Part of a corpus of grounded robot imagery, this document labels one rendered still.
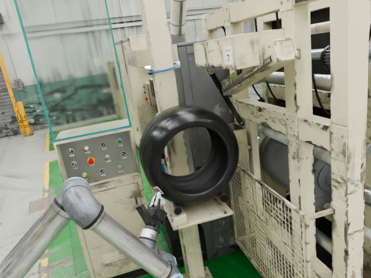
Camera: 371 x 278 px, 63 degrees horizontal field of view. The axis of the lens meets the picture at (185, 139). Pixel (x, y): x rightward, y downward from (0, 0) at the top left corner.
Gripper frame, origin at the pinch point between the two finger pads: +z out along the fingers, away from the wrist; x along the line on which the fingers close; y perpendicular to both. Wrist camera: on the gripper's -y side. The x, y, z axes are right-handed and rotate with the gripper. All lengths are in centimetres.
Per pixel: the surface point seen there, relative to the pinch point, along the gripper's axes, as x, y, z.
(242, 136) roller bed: 20, 39, 58
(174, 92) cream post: 3, -12, 63
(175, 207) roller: 0.4, 14.4, -2.0
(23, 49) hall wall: -730, -98, 538
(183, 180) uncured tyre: -10.1, 23.6, 22.0
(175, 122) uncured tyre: 21.4, -16.5, 29.0
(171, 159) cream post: -16.2, 14.1, 34.4
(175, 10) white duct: 0, -31, 132
